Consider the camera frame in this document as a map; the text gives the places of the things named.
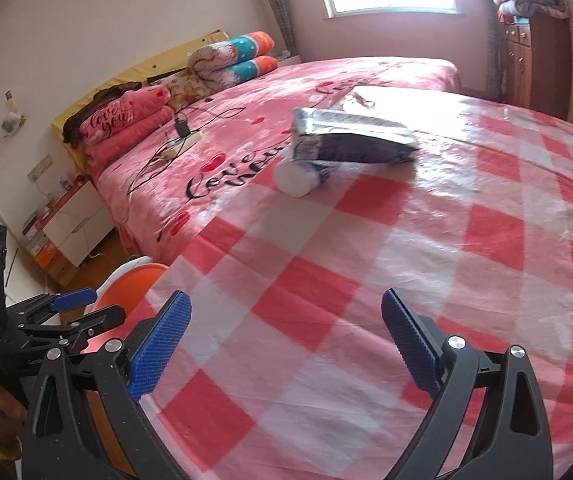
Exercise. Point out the brown wooden wardrobe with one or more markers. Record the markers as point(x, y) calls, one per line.
point(536, 65)

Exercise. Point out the white power strip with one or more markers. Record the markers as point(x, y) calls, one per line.
point(181, 144)

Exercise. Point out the white red nightstand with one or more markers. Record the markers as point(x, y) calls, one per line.
point(76, 220)

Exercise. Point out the orange bin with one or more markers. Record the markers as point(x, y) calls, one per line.
point(131, 285)

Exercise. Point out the pink printed blanket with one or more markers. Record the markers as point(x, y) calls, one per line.
point(121, 112)

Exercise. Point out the red checked plastic tablecloth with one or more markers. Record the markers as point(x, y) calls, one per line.
point(366, 260)

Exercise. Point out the shiny clear packet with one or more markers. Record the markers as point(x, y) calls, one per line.
point(359, 97)

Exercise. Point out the silver packet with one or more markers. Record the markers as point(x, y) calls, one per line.
point(356, 135)

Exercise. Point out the small wall ornament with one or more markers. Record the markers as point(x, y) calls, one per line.
point(12, 120)

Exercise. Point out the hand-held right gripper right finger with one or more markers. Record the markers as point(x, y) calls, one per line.
point(411, 345)

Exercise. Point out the yellow headboard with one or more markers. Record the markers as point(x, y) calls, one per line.
point(131, 70)

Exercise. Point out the person's left hand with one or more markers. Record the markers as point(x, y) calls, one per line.
point(6, 405)

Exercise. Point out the wall socket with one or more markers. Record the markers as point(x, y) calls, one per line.
point(40, 168)

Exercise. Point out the grey curtain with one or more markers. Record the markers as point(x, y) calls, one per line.
point(276, 10)

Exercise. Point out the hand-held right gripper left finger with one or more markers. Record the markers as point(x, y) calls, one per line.
point(159, 345)

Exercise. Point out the plain pink blanket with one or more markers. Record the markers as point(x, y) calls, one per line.
point(131, 135)

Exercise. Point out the black charger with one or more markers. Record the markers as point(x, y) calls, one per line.
point(182, 127)

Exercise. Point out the orange box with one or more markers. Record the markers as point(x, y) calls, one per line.
point(54, 260)

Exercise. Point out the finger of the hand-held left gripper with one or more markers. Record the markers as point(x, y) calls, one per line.
point(101, 317)
point(74, 300)

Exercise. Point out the bed with pink sheet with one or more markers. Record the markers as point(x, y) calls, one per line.
point(266, 105)

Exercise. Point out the rolled white packet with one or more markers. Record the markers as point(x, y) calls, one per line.
point(294, 177)

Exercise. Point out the folded blanket on wardrobe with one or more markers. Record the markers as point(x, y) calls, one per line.
point(531, 0)

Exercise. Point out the yellow floral quilt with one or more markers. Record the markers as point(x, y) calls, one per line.
point(179, 87)

